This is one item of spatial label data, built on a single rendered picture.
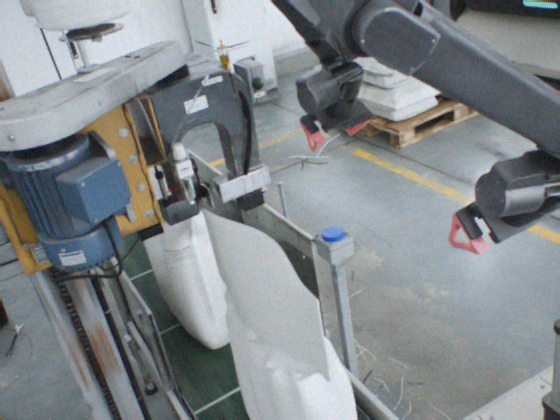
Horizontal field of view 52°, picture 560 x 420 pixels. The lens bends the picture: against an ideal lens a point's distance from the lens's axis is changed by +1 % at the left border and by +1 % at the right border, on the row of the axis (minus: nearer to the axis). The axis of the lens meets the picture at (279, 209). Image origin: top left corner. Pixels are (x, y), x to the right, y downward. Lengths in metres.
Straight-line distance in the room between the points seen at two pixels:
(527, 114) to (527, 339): 1.92
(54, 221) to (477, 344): 1.78
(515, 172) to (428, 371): 1.69
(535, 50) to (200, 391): 1.36
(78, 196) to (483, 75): 0.72
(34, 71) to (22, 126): 2.99
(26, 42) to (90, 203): 3.01
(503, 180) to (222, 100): 0.83
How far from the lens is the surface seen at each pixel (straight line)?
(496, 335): 2.52
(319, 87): 1.05
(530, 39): 1.04
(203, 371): 1.94
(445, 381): 2.32
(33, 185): 1.14
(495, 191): 0.74
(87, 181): 1.06
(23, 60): 4.04
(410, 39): 0.47
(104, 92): 1.16
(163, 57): 1.33
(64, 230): 1.16
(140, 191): 1.39
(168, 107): 1.35
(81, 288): 1.52
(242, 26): 5.24
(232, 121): 1.42
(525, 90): 0.63
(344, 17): 0.45
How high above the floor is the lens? 1.68
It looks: 29 degrees down
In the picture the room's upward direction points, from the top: 11 degrees counter-clockwise
